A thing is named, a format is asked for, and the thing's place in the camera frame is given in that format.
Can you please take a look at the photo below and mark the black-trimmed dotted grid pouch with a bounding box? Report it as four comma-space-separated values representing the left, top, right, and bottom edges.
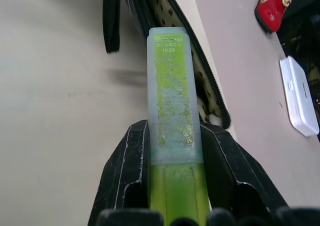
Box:
102, 0, 231, 130

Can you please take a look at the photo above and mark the green highlighter with clear cap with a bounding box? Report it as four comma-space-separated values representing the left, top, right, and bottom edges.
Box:
146, 26, 210, 226

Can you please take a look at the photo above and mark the white rectangular plastic box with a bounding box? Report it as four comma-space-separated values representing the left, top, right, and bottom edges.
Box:
279, 55, 320, 137

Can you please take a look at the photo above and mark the red embroidered ornament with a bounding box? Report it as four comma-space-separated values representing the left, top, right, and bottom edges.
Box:
254, 0, 293, 34

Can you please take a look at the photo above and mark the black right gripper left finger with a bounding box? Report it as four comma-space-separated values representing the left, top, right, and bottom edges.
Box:
87, 119, 152, 226

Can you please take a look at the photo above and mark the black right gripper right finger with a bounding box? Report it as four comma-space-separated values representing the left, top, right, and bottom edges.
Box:
198, 121, 290, 217

